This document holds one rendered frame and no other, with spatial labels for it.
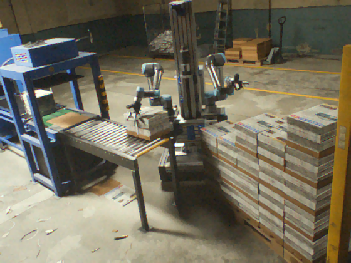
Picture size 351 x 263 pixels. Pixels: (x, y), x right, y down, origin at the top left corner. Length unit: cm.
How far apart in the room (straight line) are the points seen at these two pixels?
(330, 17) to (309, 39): 72
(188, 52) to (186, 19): 35
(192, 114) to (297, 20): 634
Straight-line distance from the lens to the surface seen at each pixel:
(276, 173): 279
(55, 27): 1261
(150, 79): 385
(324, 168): 252
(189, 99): 405
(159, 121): 345
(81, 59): 427
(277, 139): 268
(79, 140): 381
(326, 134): 241
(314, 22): 980
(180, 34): 394
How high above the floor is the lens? 221
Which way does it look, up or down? 23 degrees down
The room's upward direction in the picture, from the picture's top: 7 degrees counter-clockwise
